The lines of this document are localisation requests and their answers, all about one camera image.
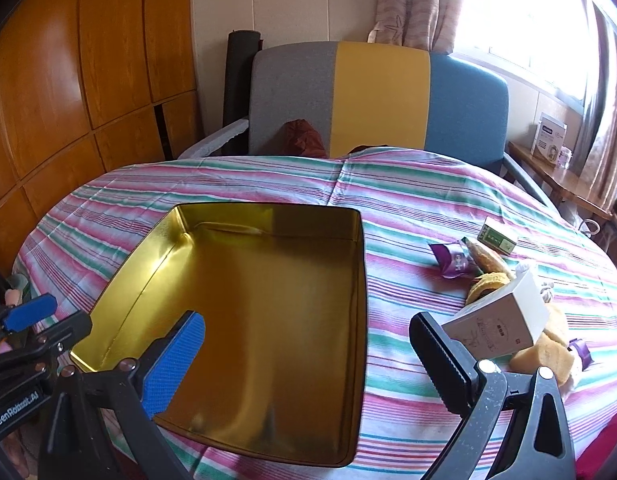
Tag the biscuit snack packet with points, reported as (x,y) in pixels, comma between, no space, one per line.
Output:
(488,259)

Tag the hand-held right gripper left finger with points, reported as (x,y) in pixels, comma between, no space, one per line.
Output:
(173,365)

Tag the window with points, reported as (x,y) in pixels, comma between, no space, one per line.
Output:
(513,20)

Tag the yellow sponge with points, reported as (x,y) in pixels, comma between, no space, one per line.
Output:
(546,360)

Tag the gold tin box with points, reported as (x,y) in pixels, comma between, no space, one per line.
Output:
(268,320)

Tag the small green box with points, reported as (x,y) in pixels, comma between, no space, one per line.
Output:
(496,235)

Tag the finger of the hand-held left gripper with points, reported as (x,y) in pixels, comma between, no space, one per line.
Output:
(63,330)
(31,310)

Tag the striped blanket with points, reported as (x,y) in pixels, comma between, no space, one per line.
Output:
(413,190)

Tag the grey yellow blue sofa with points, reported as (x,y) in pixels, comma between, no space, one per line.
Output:
(378,100)

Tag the white carton box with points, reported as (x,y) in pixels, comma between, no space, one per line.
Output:
(493,327)

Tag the white printed box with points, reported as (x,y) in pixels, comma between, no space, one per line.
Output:
(548,137)

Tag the wooden wardrobe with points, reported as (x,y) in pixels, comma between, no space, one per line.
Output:
(63,85)

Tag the yellow towel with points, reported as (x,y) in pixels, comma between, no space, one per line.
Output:
(486,285)

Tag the wooden side table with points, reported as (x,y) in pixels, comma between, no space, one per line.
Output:
(563,180)

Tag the purple cartoon snack packet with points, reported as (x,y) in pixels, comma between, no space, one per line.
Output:
(453,260)

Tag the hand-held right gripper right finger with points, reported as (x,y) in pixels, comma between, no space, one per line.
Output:
(438,360)

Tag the black rolled mat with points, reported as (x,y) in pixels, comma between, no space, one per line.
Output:
(238,80)

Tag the small purple white container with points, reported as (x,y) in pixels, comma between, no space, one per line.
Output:
(565,157)

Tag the dark red cloth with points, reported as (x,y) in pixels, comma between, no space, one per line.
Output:
(303,137)

